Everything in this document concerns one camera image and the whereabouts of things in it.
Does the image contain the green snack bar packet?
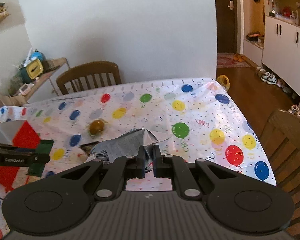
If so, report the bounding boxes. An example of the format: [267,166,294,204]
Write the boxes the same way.
[27,140,54,177]

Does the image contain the silver foil snack bag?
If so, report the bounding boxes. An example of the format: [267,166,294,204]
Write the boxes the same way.
[86,128,173,173]

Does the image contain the red cardboard box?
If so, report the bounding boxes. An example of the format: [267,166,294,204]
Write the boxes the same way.
[0,120,40,192]

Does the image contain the dark small snack packet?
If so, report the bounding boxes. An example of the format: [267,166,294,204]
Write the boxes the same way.
[79,141,100,156]

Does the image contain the balloon pattern tablecloth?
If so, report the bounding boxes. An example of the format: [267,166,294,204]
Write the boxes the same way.
[0,77,277,240]

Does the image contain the round brown chocolate ball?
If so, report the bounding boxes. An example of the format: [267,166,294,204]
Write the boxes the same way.
[88,119,106,136]

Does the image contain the glass fishbowl vase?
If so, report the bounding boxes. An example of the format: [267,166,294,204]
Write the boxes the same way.
[0,75,23,96]

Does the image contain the white pink toy phone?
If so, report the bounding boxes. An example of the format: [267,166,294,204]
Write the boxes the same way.
[19,83,35,96]

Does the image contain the white side cabinet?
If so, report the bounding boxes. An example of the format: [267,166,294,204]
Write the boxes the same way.
[0,57,70,106]

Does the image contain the teal yellow tissue box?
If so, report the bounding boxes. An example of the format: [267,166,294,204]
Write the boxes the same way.
[20,50,44,83]

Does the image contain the wooden chair far side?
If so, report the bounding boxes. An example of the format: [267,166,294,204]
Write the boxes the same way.
[56,61,122,95]

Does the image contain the wooden chair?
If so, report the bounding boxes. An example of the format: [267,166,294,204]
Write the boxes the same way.
[56,61,122,95]
[259,109,300,239]

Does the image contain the wooden chair right side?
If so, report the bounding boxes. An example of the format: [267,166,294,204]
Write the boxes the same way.
[259,109,300,239]

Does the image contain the white sneakers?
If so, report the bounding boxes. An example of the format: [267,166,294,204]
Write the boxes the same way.
[261,72,277,85]

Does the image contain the dark entrance door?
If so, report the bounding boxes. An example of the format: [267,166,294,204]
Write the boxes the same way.
[215,0,237,54]

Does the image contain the white wall cabinets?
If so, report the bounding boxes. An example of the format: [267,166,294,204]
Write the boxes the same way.
[243,0,300,97]

